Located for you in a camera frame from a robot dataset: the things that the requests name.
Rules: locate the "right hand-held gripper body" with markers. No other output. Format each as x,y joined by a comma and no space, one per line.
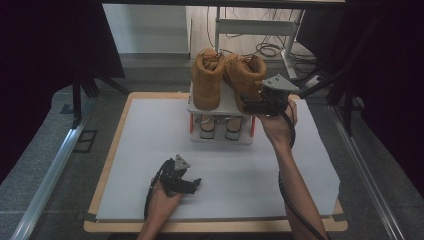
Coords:
276,96

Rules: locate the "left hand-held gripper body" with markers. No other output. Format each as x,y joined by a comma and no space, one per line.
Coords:
173,176

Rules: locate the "tan suede boot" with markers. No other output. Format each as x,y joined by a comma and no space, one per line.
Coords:
245,80
206,83

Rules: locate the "white two-tier shoe rack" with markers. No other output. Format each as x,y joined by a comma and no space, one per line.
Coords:
221,138

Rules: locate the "person's left hand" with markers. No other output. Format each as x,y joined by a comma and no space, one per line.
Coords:
163,203

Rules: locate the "person's right hand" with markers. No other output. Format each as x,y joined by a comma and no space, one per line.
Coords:
278,130

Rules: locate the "white power strip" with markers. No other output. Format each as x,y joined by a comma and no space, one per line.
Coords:
314,81

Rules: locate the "wooden table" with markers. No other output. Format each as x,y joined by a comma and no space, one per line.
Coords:
206,227

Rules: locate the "black metal stand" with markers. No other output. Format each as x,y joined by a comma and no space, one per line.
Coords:
348,110
77,100

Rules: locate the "black curtain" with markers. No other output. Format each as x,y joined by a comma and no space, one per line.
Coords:
40,50
393,66

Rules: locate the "white panel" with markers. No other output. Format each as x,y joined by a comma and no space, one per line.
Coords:
146,30

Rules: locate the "white metal desk frame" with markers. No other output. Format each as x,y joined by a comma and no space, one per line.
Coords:
256,26

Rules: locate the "aluminium rail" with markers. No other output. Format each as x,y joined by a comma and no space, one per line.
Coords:
366,180
50,180

